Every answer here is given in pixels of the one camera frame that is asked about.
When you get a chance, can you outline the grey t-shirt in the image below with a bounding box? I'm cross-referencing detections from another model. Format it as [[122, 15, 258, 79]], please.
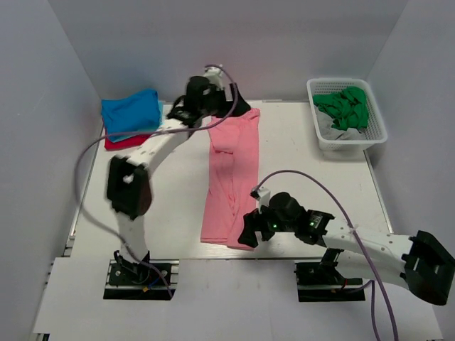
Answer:
[[316, 112, 365, 141]]

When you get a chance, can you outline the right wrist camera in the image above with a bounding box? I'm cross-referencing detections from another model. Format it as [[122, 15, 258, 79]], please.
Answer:
[[250, 186, 271, 207]]

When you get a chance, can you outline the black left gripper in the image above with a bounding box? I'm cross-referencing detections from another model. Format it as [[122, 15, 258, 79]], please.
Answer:
[[199, 84, 251, 119]]

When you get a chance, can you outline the green t-shirt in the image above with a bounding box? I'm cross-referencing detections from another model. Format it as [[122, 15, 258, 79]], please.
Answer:
[[313, 86, 370, 131]]

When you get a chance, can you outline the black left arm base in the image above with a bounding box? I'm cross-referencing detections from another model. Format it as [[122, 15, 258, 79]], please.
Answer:
[[103, 250, 179, 301]]

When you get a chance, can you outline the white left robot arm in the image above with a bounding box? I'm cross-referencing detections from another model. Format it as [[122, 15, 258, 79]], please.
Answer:
[[107, 75, 250, 283]]

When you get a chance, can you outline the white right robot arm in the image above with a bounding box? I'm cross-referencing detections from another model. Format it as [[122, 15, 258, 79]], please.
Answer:
[[238, 190, 454, 305]]

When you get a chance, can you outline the folded red t-shirt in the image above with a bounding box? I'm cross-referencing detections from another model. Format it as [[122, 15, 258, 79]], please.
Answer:
[[104, 134, 151, 151]]

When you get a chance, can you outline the folded cyan t-shirt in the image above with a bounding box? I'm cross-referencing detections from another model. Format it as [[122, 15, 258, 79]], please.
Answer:
[[105, 100, 164, 136]]

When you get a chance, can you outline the white plastic laundry basket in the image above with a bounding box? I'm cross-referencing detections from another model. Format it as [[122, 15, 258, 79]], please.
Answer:
[[306, 78, 387, 151]]

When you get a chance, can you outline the folded blue t-shirt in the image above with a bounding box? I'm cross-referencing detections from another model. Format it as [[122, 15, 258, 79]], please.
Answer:
[[101, 89, 163, 134]]

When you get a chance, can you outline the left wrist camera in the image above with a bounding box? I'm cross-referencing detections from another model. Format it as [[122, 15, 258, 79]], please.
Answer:
[[203, 65, 224, 89]]

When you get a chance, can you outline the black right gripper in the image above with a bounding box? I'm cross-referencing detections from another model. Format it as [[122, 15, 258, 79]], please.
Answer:
[[239, 200, 297, 248]]

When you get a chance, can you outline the pink t-shirt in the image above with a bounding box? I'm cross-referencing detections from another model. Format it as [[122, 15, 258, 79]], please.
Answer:
[[200, 109, 260, 251]]

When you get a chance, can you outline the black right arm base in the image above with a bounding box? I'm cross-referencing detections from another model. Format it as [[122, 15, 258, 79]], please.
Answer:
[[294, 249, 366, 303]]

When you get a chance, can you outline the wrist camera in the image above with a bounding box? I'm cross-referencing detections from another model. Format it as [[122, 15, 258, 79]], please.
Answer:
[[203, 65, 224, 89], [250, 186, 271, 207]]

